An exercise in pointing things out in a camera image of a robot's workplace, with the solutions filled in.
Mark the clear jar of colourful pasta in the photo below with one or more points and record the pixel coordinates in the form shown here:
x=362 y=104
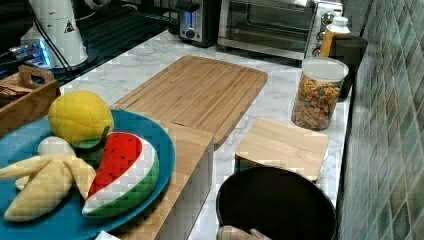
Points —
x=318 y=91

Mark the plush yellow lemon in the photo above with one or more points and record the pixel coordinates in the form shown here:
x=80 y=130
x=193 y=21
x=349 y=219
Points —
x=82 y=118

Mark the plush peeled banana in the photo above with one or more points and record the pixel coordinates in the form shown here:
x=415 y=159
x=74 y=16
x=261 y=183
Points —
x=44 y=180

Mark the bamboo cutting board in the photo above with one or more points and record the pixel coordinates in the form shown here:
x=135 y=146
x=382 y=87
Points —
x=199 y=93

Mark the stainless steel toaster oven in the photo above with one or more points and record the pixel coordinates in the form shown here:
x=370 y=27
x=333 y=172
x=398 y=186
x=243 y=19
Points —
x=286 y=28

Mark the plush watermelon slice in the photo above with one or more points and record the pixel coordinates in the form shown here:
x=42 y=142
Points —
x=127 y=175

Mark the black two-slot toaster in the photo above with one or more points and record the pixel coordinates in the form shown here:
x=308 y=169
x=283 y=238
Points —
x=198 y=21

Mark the black utensil holder pot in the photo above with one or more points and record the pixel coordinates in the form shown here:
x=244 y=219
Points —
x=281 y=204

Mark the dark tinted cup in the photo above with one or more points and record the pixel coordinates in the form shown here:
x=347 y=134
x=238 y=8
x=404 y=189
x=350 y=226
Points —
x=350 y=50

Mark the white-capped syrup bottle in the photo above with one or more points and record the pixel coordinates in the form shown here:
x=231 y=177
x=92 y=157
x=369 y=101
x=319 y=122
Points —
x=339 y=25

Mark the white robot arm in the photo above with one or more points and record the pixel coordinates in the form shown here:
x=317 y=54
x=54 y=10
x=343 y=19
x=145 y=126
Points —
x=55 y=34

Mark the wooden serving tray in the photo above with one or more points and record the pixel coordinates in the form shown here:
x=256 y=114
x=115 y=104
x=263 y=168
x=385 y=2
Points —
x=173 y=214

